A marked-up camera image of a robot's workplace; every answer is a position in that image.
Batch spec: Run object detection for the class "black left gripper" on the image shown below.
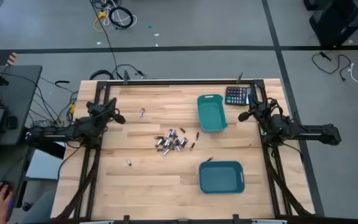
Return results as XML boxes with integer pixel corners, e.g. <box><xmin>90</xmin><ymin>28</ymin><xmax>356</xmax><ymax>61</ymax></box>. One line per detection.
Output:
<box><xmin>86</xmin><ymin>97</ymin><xmax>127</xmax><ymax>125</ymax></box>

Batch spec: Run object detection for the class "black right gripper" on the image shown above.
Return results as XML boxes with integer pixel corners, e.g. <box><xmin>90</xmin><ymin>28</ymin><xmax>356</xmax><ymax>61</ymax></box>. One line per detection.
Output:
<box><xmin>237</xmin><ymin>93</ymin><xmax>280</xmax><ymax>125</ymax></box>

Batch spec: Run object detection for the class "light teal plastic bin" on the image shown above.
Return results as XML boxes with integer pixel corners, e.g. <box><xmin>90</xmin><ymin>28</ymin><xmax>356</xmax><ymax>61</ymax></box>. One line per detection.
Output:
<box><xmin>196</xmin><ymin>93</ymin><xmax>229</xmax><ymax>134</ymax></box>

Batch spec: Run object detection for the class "black desk calculator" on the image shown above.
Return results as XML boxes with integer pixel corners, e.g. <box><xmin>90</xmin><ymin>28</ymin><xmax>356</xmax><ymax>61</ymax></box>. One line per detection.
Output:
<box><xmin>224</xmin><ymin>86</ymin><xmax>252</xmax><ymax>106</ymax></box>

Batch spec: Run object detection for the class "dark blue-teal plastic bin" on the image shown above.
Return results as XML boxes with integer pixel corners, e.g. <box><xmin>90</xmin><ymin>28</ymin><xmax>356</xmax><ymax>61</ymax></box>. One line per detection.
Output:
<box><xmin>198</xmin><ymin>160</ymin><xmax>246</xmax><ymax>195</ymax></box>

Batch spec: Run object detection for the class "white board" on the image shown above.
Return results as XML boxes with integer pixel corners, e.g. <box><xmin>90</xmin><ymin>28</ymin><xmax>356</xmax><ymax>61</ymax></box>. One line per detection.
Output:
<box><xmin>25</xmin><ymin>148</ymin><xmax>67</xmax><ymax>181</ymax></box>

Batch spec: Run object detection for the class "grey desk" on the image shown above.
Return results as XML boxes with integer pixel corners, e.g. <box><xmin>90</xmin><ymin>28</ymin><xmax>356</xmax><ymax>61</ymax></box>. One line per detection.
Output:
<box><xmin>0</xmin><ymin>64</ymin><xmax>44</xmax><ymax>147</ymax></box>

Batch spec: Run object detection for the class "small black desk device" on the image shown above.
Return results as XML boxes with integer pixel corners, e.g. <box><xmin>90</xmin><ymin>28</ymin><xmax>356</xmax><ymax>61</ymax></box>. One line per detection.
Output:
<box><xmin>4</xmin><ymin>115</ymin><xmax>19</xmax><ymax>130</ymax></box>

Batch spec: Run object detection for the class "black cabinet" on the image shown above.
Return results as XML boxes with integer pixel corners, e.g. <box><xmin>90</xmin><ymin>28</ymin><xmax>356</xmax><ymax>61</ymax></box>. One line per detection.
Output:
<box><xmin>303</xmin><ymin>0</ymin><xmax>358</xmax><ymax>48</ymax></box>

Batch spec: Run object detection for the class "white light bar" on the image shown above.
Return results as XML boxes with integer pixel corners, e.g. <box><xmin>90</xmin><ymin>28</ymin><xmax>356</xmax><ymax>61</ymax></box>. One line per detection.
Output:
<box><xmin>252</xmin><ymin>219</ymin><xmax>288</xmax><ymax>224</ymax></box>

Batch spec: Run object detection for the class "black computer mouse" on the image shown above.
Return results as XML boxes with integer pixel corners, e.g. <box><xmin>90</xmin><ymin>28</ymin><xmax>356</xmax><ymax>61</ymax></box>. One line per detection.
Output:
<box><xmin>0</xmin><ymin>180</ymin><xmax>14</xmax><ymax>203</ymax></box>

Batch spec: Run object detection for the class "thick black cable loop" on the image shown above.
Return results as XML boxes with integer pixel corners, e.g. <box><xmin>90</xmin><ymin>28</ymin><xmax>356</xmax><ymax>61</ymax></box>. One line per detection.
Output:
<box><xmin>88</xmin><ymin>68</ymin><xmax>116</xmax><ymax>81</ymax></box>

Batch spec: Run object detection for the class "black cable with plug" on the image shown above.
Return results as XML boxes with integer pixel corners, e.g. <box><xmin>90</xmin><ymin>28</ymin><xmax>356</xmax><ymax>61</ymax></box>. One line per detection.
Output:
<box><xmin>112</xmin><ymin>63</ymin><xmax>147</xmax><ymax>80</ymax></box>
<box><xmin>311</xmin><ymin>50</ymin><xmax>353</xmax><ymax>83</ymax></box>

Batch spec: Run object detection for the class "long black floor cable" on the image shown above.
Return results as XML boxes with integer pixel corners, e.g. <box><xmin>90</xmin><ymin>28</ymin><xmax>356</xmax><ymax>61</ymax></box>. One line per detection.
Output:
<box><xmin>89</xmin><ymin>0</ymin><xmax>119</xmax><ymax>79</ymax></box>

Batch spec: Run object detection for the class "black aluminium table frame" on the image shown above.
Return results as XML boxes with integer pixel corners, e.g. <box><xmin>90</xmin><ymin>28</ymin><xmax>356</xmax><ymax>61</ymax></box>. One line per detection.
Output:
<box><xmin>54</xmin><ymin>78</ymin><xmax>316</xmax><ymax>222</ymax></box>

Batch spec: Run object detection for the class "coiled black cable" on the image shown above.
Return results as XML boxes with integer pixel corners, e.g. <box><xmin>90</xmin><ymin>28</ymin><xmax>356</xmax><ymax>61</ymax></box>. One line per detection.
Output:
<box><xmin>108</xmin><ymin>6</ymin><xmax>135</xmax><ymax>30</ymax></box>

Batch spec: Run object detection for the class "yellow cable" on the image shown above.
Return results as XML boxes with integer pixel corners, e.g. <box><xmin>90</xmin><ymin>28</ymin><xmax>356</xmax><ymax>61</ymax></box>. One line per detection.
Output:
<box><xmin>93</xmin><ymin>11</ymin><xmax>108</xmax><ymax>34</ymax></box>

